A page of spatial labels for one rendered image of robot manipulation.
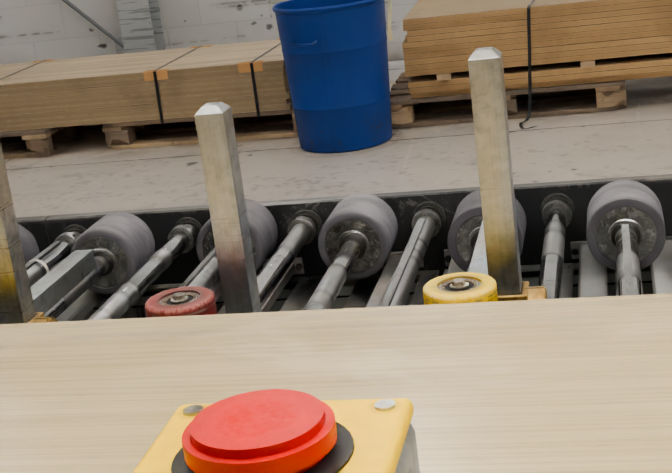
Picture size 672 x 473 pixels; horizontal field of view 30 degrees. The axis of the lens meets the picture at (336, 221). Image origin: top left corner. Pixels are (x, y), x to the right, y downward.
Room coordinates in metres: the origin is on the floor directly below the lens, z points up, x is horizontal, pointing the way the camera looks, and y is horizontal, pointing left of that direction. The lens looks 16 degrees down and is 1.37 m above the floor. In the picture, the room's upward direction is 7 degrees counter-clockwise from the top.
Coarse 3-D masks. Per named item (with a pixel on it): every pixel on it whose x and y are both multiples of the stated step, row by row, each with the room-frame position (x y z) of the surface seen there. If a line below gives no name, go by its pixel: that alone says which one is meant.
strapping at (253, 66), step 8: (272, 48) 6.72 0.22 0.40; (240, 64) 6.35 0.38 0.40; (248, 64) 6.34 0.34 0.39; (256, 64) 6.33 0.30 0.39; (16, 72) 7.08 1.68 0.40; (144, 72) 6.49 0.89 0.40; (152, 72) 6.48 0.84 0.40; (160, 72) 6.47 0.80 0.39; (240, 72) 6.35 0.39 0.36; (256, 96) 6.34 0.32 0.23; (160, 104) 6.47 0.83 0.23; (256, 104) 6.34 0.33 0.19; (160, 112) 6.47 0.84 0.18; (160, 120) 6.48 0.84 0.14
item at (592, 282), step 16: (400, 256) 1.90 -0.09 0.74; (448, 256) 1.88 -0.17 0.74; (576, 256) 1.84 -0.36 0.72; (592, 256) 1.78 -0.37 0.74; (288, 272) 1.91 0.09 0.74; (304, 272) 1.95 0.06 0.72; (384, 272) 1.83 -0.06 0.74; (448, 272) 1.79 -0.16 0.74; (592, 272) 1.71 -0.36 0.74; (656, 272) 1.67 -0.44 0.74; (384, 288) 1.76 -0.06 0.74; (592, 288) 1.64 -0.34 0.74; (656, 288) 1.61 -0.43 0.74; (80, 304) 1.87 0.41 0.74; (96, 304) 1.90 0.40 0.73; (272, 304) 1.80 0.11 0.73; (368, 304) 1.70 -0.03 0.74; (64, 320) 1.80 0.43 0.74; (80, 320) 1.84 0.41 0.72
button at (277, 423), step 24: (216, 408) 0.31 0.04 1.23; (240, 408) 0.30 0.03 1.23; (264, 408) 0.30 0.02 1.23; (288, 408) 0.30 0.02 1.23; (312, 408) 0.30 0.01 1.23; (192, 432) 0.29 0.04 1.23; (216, 432) 0.29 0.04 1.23; (240, 432) 0.29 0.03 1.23; (264, 432) 0.29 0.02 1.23; (288, 432) 0.29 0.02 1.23; (312, 432) 0.29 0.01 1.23; (336, 432) 0.30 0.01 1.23; (192, 456) 0.29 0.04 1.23; (216, 456) 0.28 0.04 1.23; (240, 456) 0.28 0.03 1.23; (264, 456) 0.28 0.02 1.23; (288, 456) 0.28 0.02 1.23; (312, 456) 0.28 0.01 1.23
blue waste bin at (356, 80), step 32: (288, 0) 6.23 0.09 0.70; (320, 0) 6.30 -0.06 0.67; (352, 0) 6.27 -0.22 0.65; (384, 0) 6.02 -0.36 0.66; (288, 32) 5.89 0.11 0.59; (320, 32) 5.79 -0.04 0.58; (352, 32) 5.80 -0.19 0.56; (384, 32) 5.96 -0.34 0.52; (288, 64) 5.94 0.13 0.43; (320, 64) 5.81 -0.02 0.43; (352, 64) 5.80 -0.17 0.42; (384, 64) 5.94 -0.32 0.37; (320, 96) 5.82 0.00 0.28; (352, 96) 5.81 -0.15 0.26; (384, 96) 5.92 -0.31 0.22; (320, 128) 5.84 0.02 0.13; (352, 128) 5.81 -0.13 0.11; (384, 128) 5.91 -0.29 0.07
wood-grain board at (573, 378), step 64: (128, 320) 1.32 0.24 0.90; (192, 320) 1.29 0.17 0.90; (256, 320) 1.26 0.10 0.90; (320, 320) 1.24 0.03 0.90; (384, 320) 1.21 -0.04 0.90; (448, 320) 1.19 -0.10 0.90; (512, 320) 1.17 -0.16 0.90; (576, 320) 1.15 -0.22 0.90; (640, 320) 1.13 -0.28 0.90; (0, 384) 1.17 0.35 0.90; (64, 384) 1.15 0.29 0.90; (128, 384) 1.13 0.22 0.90; (192, 384) 1.11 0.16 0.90; (256, 384) 1.09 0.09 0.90; (320, 384) 1.07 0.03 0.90; (384, 384) 1.05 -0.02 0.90; (448, 384) 1.04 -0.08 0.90; (512, 384) 1.02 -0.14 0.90; (576, 384) 1.00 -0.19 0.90; (640, 384) 0.99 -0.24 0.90; (0, 448) 1.02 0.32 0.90; (64, 448) 1.01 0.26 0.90; (128, 448) 0.99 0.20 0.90; (448, 448) 0.91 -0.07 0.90; (512, 448) 0.90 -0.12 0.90; (576, 448) 0.89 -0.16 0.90; (640, 448) 0.87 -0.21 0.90
